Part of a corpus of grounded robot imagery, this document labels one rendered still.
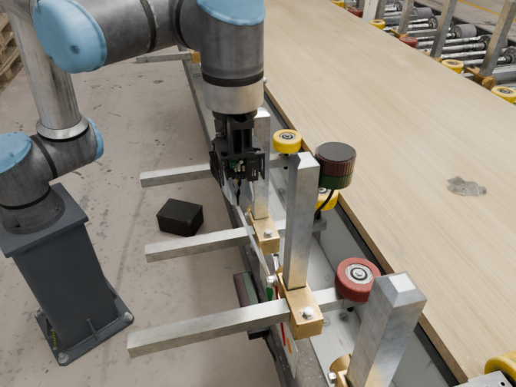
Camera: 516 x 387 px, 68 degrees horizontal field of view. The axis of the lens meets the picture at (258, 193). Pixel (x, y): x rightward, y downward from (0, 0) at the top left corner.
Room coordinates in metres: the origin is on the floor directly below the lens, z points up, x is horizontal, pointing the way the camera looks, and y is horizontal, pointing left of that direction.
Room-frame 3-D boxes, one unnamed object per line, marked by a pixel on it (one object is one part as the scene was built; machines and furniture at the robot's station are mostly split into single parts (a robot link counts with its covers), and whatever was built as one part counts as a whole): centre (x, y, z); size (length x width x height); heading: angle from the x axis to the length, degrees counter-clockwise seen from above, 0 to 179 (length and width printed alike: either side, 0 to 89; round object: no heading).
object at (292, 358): (0.49, -0.04, 0.75); 0.26 x 0.01 x 0.10; 15
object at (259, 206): (0.71, 0.00, 0.87); 0.03 x 0.03 x 0.48; 15
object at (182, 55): (1.86, 0.36, 0.82); 0.43 x 0.03 x 0.04; 105
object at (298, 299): (0.44, -0.08, 0.85); 0.13 x 0.06 x 0.05; 15
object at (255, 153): (0.54, 0.03, 1.13); 0.09 x 0.08 x 0.12; 15
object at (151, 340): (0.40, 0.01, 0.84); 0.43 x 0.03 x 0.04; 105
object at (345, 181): (0.48, -0.11, 1.11); 0.06 x 0.06 x 0.02
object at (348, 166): (0.48, -0.11, 1.14); 0.06 x 0.06 x 0.02
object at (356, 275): (0.45, -0.18, 0.85); 0.08 x 0.08 x 0.11
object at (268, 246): (0.68, -0.01, 0.80); 0.13 x 0.06 x 0.05; 15
